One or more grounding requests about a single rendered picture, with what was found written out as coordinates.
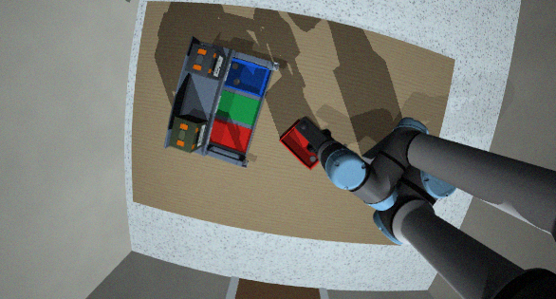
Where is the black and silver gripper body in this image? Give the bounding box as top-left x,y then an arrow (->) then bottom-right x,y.
309,131 -> 334,156

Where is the red plastic bin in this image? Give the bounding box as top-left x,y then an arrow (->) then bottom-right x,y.
280,119 -> 319,170

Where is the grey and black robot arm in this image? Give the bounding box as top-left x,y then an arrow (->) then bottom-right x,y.
295,117 -> 556,299

